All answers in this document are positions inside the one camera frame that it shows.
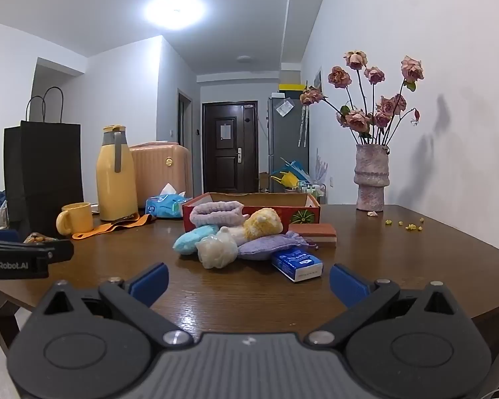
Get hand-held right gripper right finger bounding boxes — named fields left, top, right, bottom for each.
left=303, top=263, right=468, bottom=347

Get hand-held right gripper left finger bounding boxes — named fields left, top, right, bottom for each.
left=31, top=263, right=196, bottom=347

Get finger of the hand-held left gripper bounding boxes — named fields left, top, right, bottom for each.
left=0, top=239, right=74, bottom=263

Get light blue puff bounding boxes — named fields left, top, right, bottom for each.
left=173, top=224, right=220, bottom=255

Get blue pocket tissue packet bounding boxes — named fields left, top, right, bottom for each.
left=271, top=247, right=324, bottom=283

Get orange brown sponge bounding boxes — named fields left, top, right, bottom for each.
left=288, top=223, right=337, bottom=248

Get red cardboard box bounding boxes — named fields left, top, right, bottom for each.
left=182, top=192, right=321, bottom=233

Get purple fluffy headband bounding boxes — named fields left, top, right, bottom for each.
left=190, top=201, right=245, bottom=227

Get yellow and white plush toy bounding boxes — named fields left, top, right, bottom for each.
left=217, top=208, right=283, bottom=246

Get blue soft tissue pack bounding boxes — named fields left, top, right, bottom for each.
left=145, top=183, right=192, bottom=219

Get yellow mug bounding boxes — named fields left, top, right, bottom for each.
left=56, top=202, right=94, bottom=235

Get scattered yellow flower crumbs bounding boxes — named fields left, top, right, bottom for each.
left=385, top=217, right=425, bottom=231

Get black paper bag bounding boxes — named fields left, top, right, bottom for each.
left=3, top=87, right=84, bottom=237

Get yellow thermos jug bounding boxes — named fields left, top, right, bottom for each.
left=96, top=125, right=139, bottom=222

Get pink ribbed suitcase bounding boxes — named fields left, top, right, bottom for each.
left=129, top=142, right=192, bottom=210

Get pink ceramic vase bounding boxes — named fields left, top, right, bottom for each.
left=354, top=144, right=389, bottom=212

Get yellow and blue bags pile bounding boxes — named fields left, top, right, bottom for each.
left=270, top=157, right=310, bottom=190

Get purple paper decoration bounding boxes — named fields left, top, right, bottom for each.
left=315, top=147, right=329, bottom=184

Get dark brown entrance door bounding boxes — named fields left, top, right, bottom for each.
left=202, top=100, right=259, bottom=194

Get grey refrigerator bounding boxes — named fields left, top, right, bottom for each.
left=268, top=95, right=308, bottom=194

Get dark side door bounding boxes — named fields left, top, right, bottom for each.
left=178, top=88, right=192, bottom=150

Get dried pink roses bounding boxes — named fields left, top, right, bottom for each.
left=300, top=50, right=425, bottom=146

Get round ceiling light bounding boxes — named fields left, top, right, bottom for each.
left=143, top=0, right=206, bottom=30

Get orange strap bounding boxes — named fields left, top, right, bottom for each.
left=72, top=213, right=152, bottom=240

